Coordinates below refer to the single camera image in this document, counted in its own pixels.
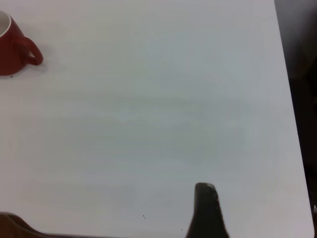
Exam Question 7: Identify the red ceramic mug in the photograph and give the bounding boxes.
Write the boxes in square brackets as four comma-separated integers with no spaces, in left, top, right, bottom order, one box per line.
[0,10,44,76]

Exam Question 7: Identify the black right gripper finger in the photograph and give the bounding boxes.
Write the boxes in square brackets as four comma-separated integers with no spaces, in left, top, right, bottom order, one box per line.
[185,182,231,238]

